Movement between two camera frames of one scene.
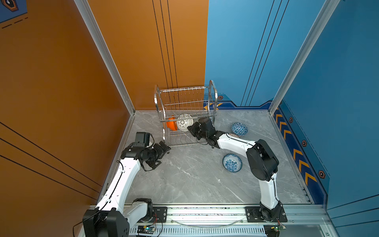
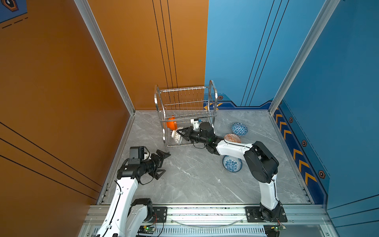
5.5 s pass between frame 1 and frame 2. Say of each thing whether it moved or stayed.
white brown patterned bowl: moved
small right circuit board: stayed
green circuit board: stayed
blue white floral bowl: stayed
